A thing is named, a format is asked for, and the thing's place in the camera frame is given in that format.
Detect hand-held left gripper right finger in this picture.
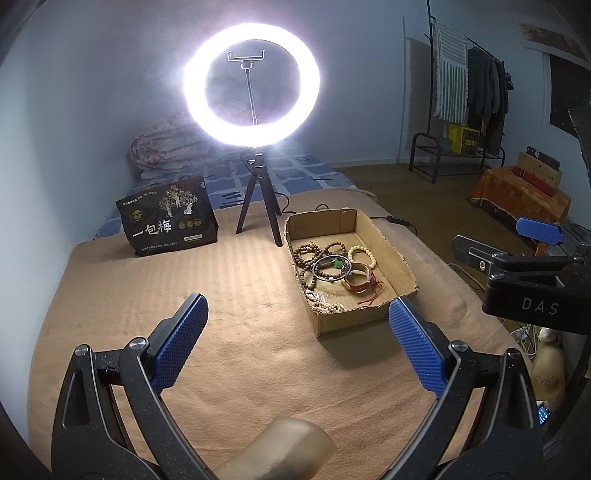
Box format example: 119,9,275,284
383,296,546,480

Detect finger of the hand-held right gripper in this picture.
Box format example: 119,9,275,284
452,234,504,282
516,217,566,246

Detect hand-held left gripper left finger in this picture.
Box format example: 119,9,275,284
51,293,222,480

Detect cardboard box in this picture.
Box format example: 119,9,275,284
283,208,419,339

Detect person's right hand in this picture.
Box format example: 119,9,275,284
533,332,566,403

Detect person's left hand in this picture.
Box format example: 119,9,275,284
215,414,337,480

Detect orange cloth covered table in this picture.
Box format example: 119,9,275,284
471,166,572,223

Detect tan storage box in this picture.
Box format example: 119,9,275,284
516,147,564,195

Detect black clothes rack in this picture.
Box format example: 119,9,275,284
409,0,509,185

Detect yellow crate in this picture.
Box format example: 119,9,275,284
449,124,481,154

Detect black printed bag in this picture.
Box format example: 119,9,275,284
115,175,219,257

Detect dark window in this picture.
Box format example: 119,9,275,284
549,53,591,134

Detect dark hanging clothes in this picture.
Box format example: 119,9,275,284
466,46,513,153

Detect striped towel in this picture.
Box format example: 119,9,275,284
434,18,469,123

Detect black tripod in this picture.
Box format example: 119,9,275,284
235,150,283,247

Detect blue patterned bed sheet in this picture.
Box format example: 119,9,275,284
95,143,356,241

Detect folded floral quilt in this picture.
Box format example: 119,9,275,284
128,115,208,180

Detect phone holder clamp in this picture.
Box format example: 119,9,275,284
227,47,266,127

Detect black power cable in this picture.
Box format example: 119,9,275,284
277,194,419,234

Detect brown wooden bead bracelet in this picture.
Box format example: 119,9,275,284
294,242,325,292

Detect white ring light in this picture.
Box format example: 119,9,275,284
183,21,321,149

